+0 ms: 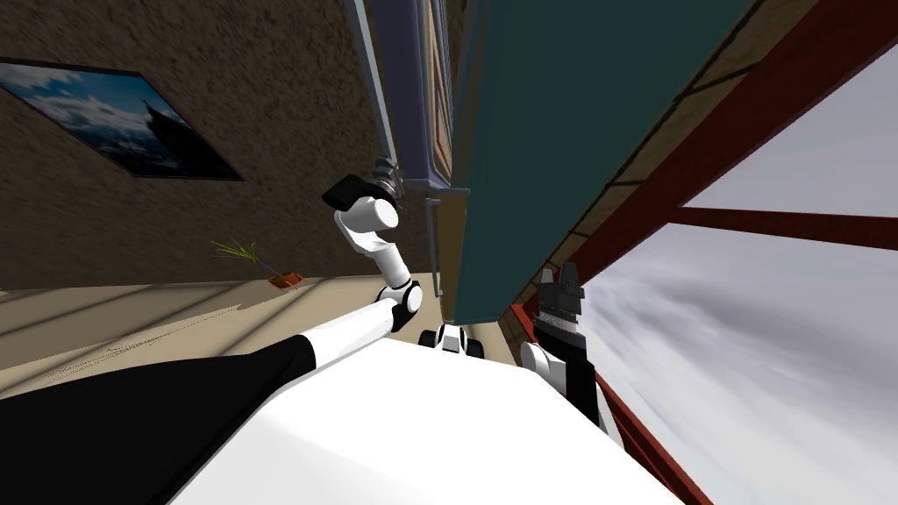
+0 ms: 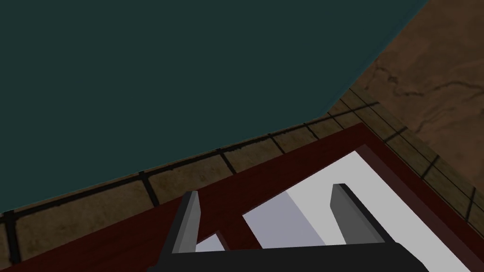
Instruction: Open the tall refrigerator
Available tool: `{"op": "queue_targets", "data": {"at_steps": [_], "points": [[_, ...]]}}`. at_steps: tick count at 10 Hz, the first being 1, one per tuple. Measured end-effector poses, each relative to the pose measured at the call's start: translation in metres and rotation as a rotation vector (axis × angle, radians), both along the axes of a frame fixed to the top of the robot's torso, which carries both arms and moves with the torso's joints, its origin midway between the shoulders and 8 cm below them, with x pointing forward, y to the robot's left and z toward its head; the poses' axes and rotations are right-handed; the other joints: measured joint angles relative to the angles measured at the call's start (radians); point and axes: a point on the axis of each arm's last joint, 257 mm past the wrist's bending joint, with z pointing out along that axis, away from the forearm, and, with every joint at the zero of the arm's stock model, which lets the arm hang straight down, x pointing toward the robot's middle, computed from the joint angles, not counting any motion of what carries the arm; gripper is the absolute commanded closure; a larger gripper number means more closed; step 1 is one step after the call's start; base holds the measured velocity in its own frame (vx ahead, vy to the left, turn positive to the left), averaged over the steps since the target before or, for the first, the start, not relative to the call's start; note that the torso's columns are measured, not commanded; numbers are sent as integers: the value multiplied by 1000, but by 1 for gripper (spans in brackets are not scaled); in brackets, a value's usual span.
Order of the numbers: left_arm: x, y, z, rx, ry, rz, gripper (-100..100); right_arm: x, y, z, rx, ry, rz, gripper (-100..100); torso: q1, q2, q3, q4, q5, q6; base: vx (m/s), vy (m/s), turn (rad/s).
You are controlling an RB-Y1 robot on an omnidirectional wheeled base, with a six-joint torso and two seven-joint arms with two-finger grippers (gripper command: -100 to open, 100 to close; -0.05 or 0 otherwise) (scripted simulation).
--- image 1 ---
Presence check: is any purple panelled door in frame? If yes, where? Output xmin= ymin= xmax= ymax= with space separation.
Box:
xmin=343 ymin=0 xmax=454 ymax=192

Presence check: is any potted green plant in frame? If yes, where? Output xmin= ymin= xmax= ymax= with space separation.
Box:
xmin=211 ymin=238 xmax=307 ymax=293

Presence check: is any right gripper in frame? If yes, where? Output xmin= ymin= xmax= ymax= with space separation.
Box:
xmin=532 ymin=262 xmax=588 ymax=346

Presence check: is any red framed window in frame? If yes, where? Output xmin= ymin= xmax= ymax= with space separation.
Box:
xmin=496 ymin=0 xmax=898 ymax=505

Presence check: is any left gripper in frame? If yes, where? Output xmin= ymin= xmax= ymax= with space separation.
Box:
xmin=371 ymin=155 xmax=406 ymax=203

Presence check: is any framed mountain sky picture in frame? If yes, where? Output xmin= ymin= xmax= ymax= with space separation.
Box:
xmin=0 ymin=59 xmax=246 ymax=183

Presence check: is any teal door leaf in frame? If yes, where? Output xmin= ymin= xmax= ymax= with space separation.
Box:
xmin=448 ymin=0 xmax=760 ymax=328

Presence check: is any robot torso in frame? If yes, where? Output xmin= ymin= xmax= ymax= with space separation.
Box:
xmin=167 ymin=323 xmax=686 ymax=505

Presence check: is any grey bar handle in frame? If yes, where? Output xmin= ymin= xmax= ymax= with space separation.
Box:
xmin=424 ymin=197 xmax=445 ymax=299

